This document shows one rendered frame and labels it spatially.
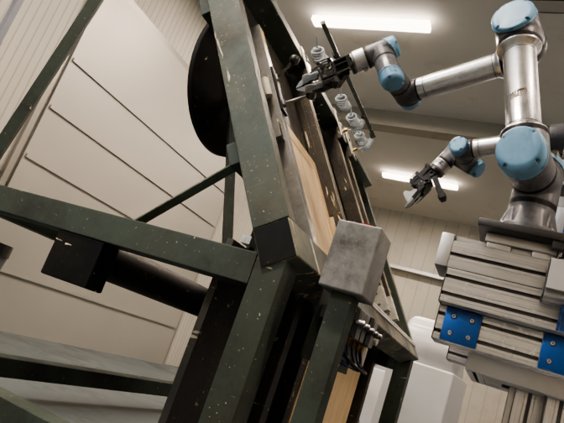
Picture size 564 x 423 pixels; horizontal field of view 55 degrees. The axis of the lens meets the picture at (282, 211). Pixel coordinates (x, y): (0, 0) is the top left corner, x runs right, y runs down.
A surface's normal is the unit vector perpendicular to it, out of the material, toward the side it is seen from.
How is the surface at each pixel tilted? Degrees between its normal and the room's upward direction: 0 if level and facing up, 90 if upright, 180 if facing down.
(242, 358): 90
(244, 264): 90
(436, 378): 90
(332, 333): 90
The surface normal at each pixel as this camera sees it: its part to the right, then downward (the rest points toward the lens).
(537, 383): -0.35, -0.36
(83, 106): 0.88, 0.20
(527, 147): -0.58, -0.27
